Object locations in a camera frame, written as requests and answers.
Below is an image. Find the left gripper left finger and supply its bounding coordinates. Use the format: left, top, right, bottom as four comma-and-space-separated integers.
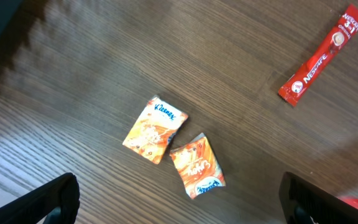
0, 172, 80, 224

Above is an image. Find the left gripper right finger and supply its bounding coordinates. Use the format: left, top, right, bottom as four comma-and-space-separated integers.
278, 172, 358, 224

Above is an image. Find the orange juice carton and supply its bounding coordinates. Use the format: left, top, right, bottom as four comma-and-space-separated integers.
122, 95, 188, 164

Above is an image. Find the small orange snack packet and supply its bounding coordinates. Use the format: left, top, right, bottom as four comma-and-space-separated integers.
170, 133, 226, 199

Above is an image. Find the red coffee stick sachet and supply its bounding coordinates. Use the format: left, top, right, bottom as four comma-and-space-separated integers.
278, 4, 358, 106

